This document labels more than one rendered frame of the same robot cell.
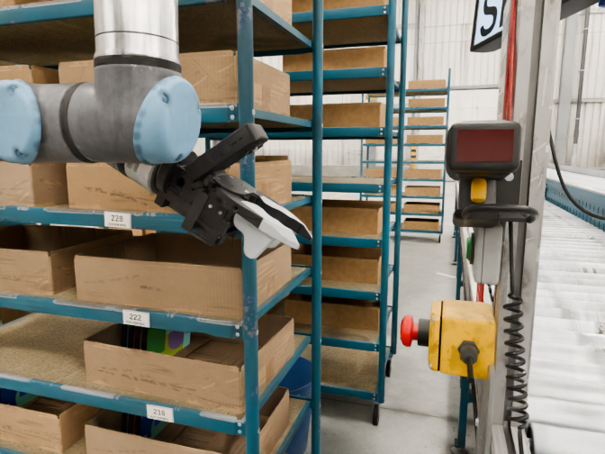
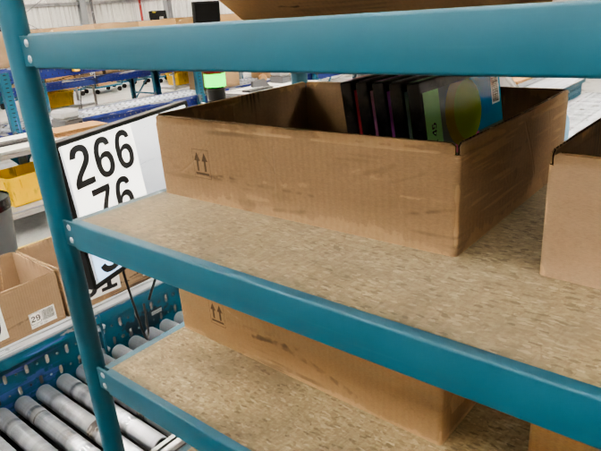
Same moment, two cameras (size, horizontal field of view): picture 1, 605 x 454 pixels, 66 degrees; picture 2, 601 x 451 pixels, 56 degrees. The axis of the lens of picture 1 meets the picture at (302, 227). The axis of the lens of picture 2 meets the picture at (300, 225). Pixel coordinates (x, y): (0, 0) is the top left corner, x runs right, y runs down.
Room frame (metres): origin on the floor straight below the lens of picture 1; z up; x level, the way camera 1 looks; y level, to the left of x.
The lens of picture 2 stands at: (1.72, 0.46, 1.75)
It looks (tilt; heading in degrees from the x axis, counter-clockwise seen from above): 21 degrees down; 203
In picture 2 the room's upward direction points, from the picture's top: 4 degrees counter-clockwise
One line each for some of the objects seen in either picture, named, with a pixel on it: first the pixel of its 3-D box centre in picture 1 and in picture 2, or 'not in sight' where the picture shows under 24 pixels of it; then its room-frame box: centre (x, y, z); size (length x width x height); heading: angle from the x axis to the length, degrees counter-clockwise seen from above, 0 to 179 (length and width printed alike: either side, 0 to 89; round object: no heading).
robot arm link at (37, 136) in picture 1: (52, 123); not in sight; (0.56, 0.30, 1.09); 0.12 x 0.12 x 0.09; 73
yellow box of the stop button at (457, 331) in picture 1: (454, 348); not in sight; (0.50, -0.17, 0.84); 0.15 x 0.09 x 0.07; 162
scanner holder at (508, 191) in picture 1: (499, 192); not in sight; (0.46, -0.20, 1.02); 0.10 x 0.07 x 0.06; 162
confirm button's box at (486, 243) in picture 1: (484, 249); not in sight; (0.53, -0.21, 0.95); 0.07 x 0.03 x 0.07; 162
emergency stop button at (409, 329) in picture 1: (418, 331); not in sight; (0.55, -0.14, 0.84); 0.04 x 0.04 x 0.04; 72
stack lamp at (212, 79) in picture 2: not in sight; (214, 72); (0.52, -0.25, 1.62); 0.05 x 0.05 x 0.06
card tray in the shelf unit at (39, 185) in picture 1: (24, 178); not in sight; (1.20, 0.72, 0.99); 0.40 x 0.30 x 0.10; 70
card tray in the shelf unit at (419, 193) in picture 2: not in sight; (358, 142); (1.06, 0.26, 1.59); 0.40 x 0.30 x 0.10; 72
